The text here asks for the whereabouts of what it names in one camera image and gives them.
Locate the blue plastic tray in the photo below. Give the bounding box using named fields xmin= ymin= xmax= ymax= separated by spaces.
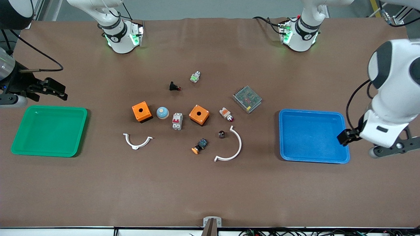
xmin=279 ymin=109 xmax=350 ymax=164

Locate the green plastic tray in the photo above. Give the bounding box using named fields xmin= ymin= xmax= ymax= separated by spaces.
xmin=11 ymin=105 xmax=88 ymax=158

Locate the large white curved clamp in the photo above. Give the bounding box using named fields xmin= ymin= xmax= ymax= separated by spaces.
xmin=214 ymin=126 xmax=242 ymax=162

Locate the small white curved clamp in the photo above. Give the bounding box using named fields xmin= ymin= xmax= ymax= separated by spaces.
xmin=123 ymin=133 xmax=153 ymax=150

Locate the dark brown post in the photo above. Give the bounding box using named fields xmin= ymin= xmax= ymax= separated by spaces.
xmin=201 ymin=219 xmax=219 ymax=236

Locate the white table edge rail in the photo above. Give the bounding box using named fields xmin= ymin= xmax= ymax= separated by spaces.
xmin=0 ymin=227 xmax=420 ymax=236

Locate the aluminium frame profile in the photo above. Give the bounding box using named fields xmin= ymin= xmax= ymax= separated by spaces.
xmin=31 ymin=0 xmax=63 ymax=22
xmin=371 ymin=0 xmax=420 ymax=27

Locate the red button orange-white switch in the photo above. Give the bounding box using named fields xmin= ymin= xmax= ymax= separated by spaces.
xmin=219 ymin=107 xmax=234 ymax=123

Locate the black left arm base cable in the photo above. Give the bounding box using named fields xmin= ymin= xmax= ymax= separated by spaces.
xmin=253 ymin=16 xmax=296 ymax=35

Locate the metal mesh power supply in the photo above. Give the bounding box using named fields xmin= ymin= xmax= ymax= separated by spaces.
xmin=232 ymin=86 xmax=263 ymax=114

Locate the grey metal bracket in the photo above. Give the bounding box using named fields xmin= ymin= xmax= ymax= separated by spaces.
xmin=203 ymin=217 xmax=222 ymax=228

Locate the white circuit breaker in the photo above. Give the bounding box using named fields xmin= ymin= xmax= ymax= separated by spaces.
xmin=172 ymin=112 xmax=183 ymax=131

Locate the orange pushbutton black body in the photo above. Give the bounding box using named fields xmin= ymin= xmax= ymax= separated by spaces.
xmin=191 ymin=138 xmax=208 ymax=155

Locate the orange box with hole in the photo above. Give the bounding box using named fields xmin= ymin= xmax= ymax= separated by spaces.
xmin=189 ymin=105 xmax=210 ymax=126
xmin=132 ymin=101 xmax=153 ymax=123

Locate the black cable bundle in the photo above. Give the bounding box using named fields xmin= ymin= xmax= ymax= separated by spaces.
xmin=238 ymin=228 xmax=420 ymax=236

